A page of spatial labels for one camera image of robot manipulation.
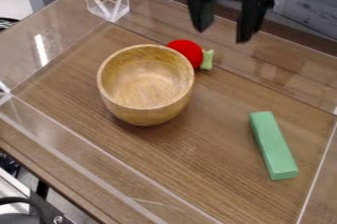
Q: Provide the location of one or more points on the red plush fruit green leaf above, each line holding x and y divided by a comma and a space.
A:
198, 57

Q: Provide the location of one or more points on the wooden bowl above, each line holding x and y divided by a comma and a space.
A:
145, 82

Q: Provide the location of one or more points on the green rectangular block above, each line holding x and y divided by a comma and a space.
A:
273, 147

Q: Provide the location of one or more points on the clear acrylic corner bracket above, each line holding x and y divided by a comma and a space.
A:
108, 9

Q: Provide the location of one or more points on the clear acrylic tray wall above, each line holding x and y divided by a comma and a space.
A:
105, 187

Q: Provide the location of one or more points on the black metal bracket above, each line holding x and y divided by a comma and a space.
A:
53, 216

